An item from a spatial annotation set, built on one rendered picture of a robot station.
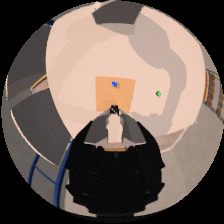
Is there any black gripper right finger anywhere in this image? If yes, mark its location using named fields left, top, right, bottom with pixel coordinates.
left=118, top=108, right=165, bottom=169

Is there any orange flat mat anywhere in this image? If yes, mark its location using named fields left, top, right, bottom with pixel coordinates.
left=96, top=76, right=135, bottom=113

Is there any small black die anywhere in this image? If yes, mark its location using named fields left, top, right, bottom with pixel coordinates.
left=111, top=105, right=118, bottom=114

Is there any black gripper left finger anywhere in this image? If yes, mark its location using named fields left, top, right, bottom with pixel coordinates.
left=64, top=108, right=111, bottom=170

